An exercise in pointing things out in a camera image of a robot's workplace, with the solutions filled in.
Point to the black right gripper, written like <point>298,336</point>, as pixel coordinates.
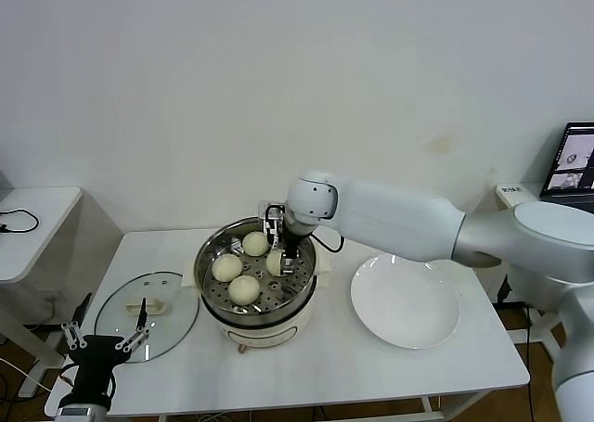
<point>294,239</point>

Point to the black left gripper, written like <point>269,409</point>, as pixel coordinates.
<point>96,361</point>

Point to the white steamed baozi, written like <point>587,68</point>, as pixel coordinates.
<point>273,263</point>
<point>244,290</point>
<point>227,268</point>
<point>255,245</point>

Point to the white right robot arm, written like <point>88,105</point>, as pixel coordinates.
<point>394,218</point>

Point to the stainless steel steamer basket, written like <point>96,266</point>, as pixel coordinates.
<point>218,241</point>

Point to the cream electric cooker base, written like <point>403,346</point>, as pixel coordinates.
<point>260,331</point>

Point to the white round plate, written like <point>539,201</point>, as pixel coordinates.
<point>404,301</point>

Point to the white side table with laptop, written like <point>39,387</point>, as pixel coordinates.
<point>529,200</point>

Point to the dark grey open laptop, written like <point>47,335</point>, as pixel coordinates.
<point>573,162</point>

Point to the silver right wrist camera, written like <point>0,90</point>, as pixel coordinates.
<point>271,211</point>

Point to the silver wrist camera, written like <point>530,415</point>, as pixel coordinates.
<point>79,412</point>
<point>271,211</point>

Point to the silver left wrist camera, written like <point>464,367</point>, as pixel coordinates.
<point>79,412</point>

